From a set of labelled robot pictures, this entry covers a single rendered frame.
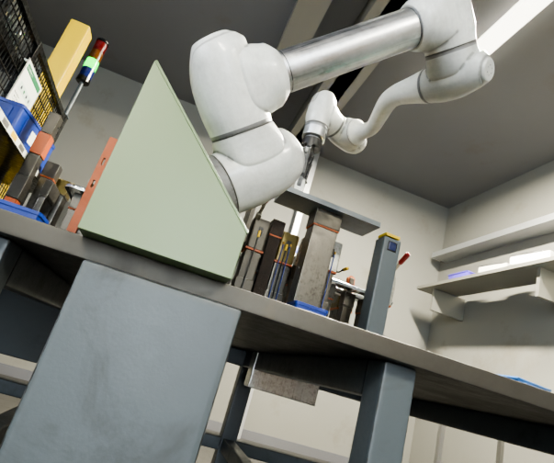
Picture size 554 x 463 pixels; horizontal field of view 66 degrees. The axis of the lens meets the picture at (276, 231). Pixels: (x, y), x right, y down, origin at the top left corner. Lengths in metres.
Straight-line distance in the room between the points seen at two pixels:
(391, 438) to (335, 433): 3.67
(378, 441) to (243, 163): 0.65
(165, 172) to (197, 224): 0.11
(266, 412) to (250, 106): 3.70
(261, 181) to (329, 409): 3.79
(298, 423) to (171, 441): 3.73
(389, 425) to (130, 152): 0.74
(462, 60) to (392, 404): 0.86
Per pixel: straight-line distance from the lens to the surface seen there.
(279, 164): 1.00
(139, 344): 0.80
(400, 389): 1.00
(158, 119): 0.86
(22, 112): 1.68
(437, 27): 1.24
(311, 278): 1.43
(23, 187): 1.63
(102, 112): 4.85
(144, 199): 0.80
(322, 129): 1.62
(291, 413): 4.48
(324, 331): 0.88
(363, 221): 1.53
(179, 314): 0.81
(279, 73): 1.01
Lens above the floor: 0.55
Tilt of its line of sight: 19 degrees up
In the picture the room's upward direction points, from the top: 17 degrees clockwise
